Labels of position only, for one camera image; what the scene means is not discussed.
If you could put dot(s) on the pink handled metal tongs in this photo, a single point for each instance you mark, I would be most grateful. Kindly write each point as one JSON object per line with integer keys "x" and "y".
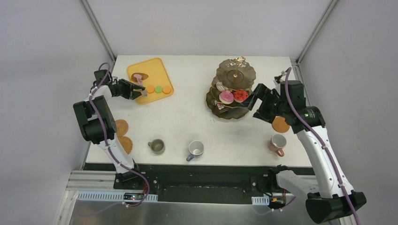
{"x": 141, "y": 84}

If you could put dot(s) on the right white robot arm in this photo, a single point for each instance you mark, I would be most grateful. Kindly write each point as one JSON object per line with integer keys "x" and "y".
{"x": 333, "y": 197}

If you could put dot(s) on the white cable duct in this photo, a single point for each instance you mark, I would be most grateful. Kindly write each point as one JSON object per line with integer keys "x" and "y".
{"x": 110, "y": 196}
{"x": 260, "y": 200}

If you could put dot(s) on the chocolate cake slice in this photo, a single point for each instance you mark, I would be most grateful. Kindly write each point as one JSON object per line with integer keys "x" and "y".
{"x": 214, "y": 102}

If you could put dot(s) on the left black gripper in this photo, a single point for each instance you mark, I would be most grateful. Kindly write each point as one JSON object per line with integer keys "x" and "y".
{"x": 131, "y": 90}

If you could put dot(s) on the pink frosted donut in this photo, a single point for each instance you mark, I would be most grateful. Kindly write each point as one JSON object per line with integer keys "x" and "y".
{"x": 226, "y": 97}

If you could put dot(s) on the red strawberry donut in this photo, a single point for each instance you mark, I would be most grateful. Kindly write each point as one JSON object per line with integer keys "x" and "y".
{"x": 240, "y": 95}

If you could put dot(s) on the three tier glass stand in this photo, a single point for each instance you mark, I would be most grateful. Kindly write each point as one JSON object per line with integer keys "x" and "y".
{"x": 235, "y": 74}

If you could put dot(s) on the left white cable duct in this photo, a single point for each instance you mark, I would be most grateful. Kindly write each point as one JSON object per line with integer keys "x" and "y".
{"x": 110, "y": 196}

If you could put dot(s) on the blue grey mug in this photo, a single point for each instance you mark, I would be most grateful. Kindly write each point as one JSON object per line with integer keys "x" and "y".
{"x": 196, "y": 150}

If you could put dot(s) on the right white cable duct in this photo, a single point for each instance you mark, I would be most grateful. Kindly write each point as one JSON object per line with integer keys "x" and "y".
{"x": 260, "y": 200}

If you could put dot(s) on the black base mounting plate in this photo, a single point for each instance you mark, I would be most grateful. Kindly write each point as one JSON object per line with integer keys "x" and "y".
{"x": 210, "y": 184}

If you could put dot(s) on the orange round coaster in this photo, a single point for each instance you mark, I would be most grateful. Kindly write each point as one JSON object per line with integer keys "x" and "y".
{"x": 279, "y": 125}

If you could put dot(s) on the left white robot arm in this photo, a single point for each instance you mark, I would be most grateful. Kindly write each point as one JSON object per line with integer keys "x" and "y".
{"x": 97, "y": 124}

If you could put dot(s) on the orange sandwich cookie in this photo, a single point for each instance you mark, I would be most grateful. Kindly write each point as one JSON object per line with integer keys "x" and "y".
{"x": 150, "y": 89}
{"x": 167, "y": 90}

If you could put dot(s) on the white striped donut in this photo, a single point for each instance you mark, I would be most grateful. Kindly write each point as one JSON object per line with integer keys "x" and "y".
{"x": 220, "y": 87}

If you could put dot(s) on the green sandwich cookie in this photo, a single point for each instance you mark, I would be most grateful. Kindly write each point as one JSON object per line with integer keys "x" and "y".
{"x": 158, "y": 89}

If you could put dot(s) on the pink mug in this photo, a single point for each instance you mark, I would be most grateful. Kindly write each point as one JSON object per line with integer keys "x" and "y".
{"x": 276, "y": 144}

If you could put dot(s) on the yellow serving tray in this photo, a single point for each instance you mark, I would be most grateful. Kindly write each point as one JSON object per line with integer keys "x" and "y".
{"x": 157, "y": 77}

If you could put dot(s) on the aluminium frame rail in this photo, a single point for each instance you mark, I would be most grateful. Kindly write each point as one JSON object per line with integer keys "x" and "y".
{"x": 91, "y": 180}

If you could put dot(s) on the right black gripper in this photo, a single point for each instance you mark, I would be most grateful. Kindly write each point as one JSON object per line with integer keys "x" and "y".
{"x": 259, "y": 101}

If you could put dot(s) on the grey small cup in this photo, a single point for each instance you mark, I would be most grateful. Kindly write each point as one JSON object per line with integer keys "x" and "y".
{"x": 157, "y": 146}

